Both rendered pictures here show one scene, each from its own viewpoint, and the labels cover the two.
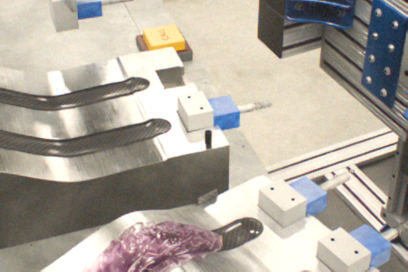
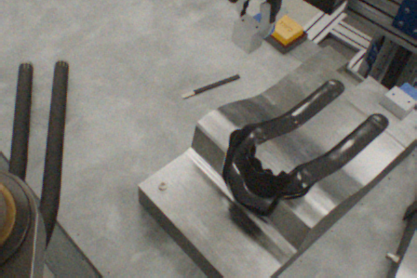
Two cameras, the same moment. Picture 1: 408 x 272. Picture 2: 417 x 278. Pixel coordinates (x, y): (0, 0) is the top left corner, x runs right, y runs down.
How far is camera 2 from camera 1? 0.83 m
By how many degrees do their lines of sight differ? 27
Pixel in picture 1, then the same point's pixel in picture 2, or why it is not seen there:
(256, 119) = not seen: hidden behind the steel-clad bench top
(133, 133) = (364, 130)
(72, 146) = (335, 153)
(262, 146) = not seen: hidden behind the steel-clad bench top
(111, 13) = (217, 8)
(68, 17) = (257, 42)
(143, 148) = (384, 142)
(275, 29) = not seen: outside the picture
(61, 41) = (203, 45)
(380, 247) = not seen: outside the picture
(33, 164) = (342, 183)
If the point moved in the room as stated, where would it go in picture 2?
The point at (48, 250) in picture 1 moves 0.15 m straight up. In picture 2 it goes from (345, 231) to (372, 189)
